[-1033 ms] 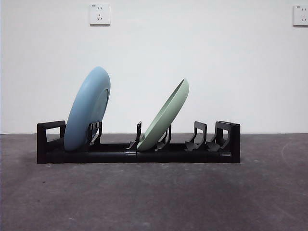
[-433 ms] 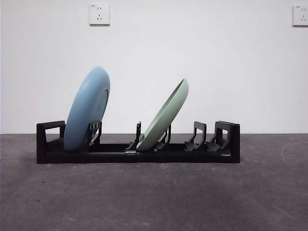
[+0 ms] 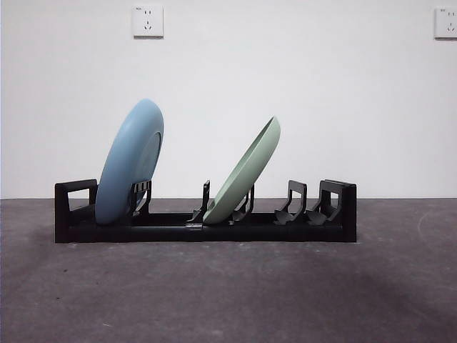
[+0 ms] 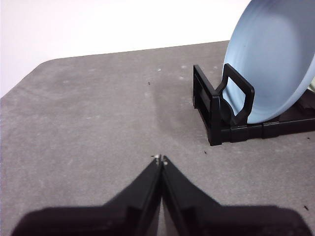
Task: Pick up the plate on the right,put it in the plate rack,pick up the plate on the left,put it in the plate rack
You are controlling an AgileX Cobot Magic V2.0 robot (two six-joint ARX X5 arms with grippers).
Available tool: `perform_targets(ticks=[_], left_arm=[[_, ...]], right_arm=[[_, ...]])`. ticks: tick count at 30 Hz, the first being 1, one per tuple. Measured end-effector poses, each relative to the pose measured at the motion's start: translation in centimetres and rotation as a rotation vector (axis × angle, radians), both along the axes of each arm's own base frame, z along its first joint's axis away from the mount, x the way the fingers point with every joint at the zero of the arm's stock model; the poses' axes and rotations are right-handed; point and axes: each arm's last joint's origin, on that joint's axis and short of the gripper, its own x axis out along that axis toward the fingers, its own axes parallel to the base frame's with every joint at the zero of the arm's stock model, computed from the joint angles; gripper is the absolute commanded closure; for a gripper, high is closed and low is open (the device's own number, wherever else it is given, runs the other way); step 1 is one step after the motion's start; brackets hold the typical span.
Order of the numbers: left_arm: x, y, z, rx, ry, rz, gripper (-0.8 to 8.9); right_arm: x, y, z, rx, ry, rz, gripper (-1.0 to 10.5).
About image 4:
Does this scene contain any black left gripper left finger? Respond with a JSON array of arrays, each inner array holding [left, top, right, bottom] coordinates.
[[11, 154, 162, 236]]

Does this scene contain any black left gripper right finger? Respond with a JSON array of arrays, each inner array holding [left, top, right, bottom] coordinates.
[[161, 154, 311, 236]]

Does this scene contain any light blue plate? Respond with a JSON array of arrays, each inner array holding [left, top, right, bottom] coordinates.
[[221, 0, 315, 125]]

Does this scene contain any black plastic plate rack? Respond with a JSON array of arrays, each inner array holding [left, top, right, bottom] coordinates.
[[192, 63, 315, 147]]

